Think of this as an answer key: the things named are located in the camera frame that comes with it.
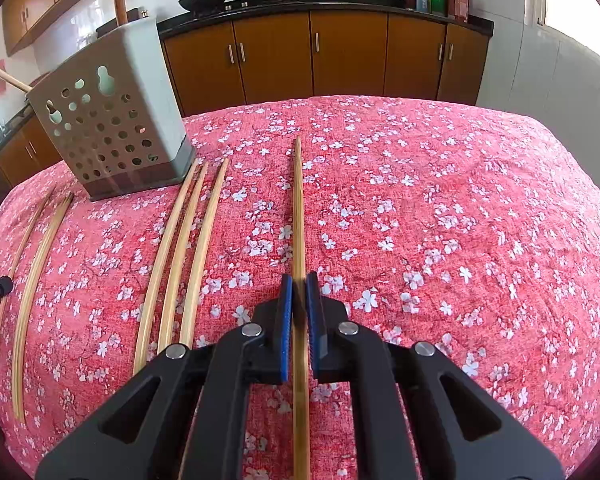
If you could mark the red floral tablecloth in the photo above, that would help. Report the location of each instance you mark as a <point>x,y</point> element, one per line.
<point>430,210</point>

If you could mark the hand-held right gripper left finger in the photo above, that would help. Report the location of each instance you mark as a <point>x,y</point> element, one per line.
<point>286,330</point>

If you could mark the window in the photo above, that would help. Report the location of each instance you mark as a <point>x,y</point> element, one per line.
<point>575,5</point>

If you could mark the wooden sink cabinet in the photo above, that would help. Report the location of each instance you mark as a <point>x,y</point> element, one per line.
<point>25,150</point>

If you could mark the black kitchen countertop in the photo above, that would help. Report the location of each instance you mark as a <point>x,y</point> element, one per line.
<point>330,4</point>

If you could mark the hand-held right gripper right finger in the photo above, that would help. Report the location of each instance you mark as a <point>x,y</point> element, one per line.
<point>314,330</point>

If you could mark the grey perforated utensil holder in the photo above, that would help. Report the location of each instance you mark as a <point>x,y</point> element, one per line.
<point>145,85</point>

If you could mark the dark bamboo chopstick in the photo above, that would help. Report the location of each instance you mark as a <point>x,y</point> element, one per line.
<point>27,235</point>

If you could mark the wooden base kitchen cabinet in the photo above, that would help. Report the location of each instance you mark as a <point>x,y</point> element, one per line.
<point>350,55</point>

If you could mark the small blue box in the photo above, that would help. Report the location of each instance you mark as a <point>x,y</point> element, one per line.
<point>422,3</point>

